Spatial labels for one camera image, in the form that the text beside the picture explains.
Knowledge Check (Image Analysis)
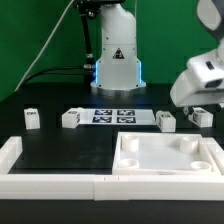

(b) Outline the white U-shaped obstacle fence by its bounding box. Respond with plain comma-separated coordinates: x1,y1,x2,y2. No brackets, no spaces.
0,137,224,201

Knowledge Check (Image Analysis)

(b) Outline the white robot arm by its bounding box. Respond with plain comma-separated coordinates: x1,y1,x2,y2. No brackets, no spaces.
90,0,224,107

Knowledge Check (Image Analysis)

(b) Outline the white sheet with AprilTags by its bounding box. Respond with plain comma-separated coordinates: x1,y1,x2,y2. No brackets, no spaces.
80,109,156,125

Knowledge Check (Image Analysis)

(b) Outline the black cable hose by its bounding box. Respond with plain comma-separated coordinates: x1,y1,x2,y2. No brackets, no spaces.
21,0,101,88

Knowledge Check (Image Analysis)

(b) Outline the white cable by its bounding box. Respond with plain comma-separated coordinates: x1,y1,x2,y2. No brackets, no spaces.
14,0,75,93

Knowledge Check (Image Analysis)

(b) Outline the white square tabletop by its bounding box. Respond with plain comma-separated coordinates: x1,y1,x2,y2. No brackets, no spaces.
112,132,222,176

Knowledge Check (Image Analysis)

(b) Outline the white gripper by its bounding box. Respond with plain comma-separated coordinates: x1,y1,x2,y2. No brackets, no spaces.
170,53,224,115

